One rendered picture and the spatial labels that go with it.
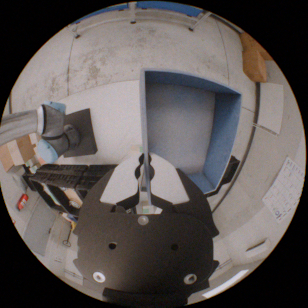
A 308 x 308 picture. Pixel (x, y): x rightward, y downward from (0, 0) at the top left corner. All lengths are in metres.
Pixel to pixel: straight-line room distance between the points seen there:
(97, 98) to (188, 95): 0.48
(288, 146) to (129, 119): 2.66
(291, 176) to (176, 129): 2.59
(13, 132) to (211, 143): 0.54
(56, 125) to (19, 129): 0.16
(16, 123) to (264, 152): 3.07
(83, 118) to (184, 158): 0.52
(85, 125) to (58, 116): 0.20
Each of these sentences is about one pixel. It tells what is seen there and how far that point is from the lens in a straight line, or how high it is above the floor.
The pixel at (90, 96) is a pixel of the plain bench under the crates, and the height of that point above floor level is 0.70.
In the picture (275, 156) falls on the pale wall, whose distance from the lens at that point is 2.65.
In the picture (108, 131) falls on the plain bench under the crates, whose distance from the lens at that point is 0.58.
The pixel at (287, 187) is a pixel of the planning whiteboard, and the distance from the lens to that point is 2.71.
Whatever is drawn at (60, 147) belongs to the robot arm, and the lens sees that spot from 0.49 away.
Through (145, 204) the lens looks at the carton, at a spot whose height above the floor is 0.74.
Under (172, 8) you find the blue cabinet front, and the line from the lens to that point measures 1.64.
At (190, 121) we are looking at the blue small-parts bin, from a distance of 0.19.
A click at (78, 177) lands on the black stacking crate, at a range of 0.66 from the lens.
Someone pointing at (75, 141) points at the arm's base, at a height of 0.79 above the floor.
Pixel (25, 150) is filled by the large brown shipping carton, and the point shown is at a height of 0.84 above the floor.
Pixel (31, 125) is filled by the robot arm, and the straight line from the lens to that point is 0.41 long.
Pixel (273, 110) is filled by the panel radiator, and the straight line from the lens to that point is 2.59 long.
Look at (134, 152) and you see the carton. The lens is 0.53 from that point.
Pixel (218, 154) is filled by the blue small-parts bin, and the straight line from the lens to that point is 0.22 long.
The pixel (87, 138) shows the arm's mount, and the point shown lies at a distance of 0.59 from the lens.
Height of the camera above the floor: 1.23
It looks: 60 degrees down
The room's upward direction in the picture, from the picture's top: 166 degrees clockwise
